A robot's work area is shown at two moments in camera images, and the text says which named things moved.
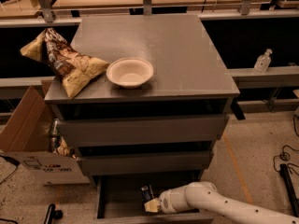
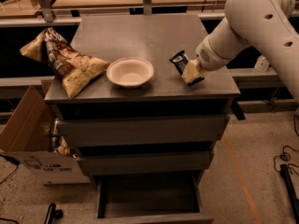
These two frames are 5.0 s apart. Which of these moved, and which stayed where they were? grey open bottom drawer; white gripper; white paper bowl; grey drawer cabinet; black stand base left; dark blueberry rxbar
Moved: dark blueberry rxbar; white gripper
Stayed: black stand base left; white paper bowl; grey drawer cabinet; grey open bottom drawer
